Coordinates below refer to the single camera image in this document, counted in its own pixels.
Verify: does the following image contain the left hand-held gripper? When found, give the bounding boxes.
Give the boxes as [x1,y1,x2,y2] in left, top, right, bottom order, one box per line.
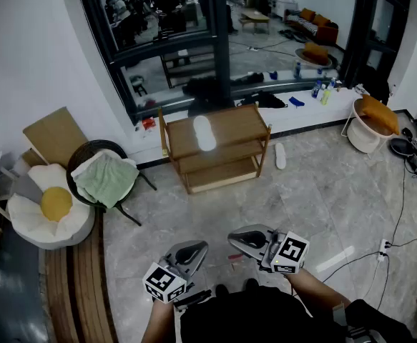
[142,240,210,304]

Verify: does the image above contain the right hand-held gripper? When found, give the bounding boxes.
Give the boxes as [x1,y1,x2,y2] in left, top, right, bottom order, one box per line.
[227,224,310,274]

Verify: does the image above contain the white slipper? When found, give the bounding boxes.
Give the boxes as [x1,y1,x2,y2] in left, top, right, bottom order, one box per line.
[274,142,288,171]
[192,115,217,152]

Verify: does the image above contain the person's right forearm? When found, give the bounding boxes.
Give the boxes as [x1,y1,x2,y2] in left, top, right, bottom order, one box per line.
[285,268,348,325]

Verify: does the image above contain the person's left forearm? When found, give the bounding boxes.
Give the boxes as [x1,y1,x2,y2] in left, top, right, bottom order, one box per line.
[141,299,177,343]

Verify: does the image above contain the person's black-clothed body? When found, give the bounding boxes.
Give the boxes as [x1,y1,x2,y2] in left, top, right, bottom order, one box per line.
[179,286,415,343]

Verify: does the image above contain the curved wooden platform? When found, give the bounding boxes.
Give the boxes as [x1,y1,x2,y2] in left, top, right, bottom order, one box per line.
[45,209,119,343]

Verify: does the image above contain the green knitted blanket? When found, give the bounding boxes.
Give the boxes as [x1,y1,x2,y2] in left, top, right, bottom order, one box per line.
[70,150,140,209]

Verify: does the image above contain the wooden shoe rack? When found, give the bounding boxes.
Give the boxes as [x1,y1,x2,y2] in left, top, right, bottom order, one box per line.
[157,101,273,195]

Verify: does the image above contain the white power strip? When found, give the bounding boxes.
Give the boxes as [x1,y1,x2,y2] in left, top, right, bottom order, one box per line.
[377,239,391,262]

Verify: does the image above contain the black jacket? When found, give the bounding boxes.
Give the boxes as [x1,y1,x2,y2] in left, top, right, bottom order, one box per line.
[187,96,236,119]

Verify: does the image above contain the white flower-shaped cushion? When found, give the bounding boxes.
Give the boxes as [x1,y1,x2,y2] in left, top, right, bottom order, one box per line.
[6,163,96,251]

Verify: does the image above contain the black rattan chair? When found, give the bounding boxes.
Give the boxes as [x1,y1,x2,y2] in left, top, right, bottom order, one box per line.
[66,139,158,227]

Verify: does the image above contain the white basket with orange cushion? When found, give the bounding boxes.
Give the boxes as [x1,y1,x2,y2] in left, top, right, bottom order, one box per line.
[340,97,401,160]

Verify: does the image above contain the grey flat panel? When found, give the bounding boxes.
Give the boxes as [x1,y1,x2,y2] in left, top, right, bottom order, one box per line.
[13,173,45,204]

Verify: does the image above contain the black round pan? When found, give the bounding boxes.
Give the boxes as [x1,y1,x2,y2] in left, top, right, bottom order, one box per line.
[389,137,415,157]

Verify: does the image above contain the brown cardboard sheet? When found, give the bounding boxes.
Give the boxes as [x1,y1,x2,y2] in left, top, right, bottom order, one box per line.
[22,106,89,169]

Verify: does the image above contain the dark glossy panel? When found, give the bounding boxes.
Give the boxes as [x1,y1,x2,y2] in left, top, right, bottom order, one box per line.
[0,227,49,343]

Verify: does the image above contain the orange cushion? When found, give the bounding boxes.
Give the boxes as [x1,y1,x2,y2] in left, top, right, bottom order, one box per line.
[360,94,401,136]

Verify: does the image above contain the black backpack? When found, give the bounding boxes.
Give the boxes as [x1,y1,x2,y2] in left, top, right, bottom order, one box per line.
[363,75,391,106]

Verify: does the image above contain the black strap bag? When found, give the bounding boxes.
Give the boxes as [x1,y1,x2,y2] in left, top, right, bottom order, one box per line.
[236,90,288,109]

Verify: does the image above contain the black floor cable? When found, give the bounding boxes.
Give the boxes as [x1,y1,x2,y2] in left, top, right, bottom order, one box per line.
[386,159,408,247]

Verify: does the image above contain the black window frame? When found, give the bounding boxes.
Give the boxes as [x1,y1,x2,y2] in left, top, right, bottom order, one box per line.
[74,0,411,126]

